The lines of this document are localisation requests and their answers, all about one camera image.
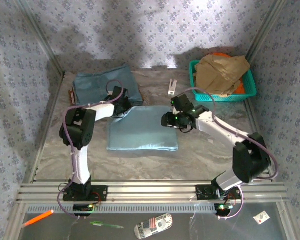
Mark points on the light blue trousers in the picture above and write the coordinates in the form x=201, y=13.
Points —
x=142, y=132

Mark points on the denim blue trousers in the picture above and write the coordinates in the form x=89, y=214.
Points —
x=95, y=85

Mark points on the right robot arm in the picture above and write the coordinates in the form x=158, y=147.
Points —
x=215, y=127

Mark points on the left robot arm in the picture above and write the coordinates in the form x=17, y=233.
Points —
x=81, y=162

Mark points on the tan trousers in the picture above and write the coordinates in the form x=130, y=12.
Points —
x=220, y=75

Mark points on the teal plastic basket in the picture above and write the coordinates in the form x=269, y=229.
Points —
x=215, y=98

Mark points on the right controller board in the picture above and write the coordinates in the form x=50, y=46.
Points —
x=222, y=208

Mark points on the controller board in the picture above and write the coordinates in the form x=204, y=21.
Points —
x=82, y=208
x=222, y=208

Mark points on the left controller board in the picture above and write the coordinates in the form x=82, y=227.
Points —
x=82, y=208

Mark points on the newspaper print pouch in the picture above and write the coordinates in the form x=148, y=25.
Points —
x=152, y=225

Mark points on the green pen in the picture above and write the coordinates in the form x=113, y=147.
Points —
x=100, y=224

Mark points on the white card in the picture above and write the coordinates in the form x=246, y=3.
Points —
x=261, y=217

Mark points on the orange pen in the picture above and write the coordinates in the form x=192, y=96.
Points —
x=38, y=218

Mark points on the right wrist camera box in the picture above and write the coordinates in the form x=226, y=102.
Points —
x=182, y=101

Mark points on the small white bracket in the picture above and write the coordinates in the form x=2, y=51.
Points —
x=172, y=88

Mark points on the aluminium side rail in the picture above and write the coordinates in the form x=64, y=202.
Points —
x=38, y=150
x=250, y=115

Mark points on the aluminium mounting rail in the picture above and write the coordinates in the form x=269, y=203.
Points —
x=152, y=192

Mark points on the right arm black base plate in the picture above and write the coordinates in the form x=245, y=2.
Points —
x=202, y=192

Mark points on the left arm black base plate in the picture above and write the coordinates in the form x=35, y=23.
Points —
x=101, y=192

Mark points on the aluminium frame post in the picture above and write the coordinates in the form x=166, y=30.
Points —
x=264, y=32
x=15, y=222
x=39, y=32
x=287, y=222

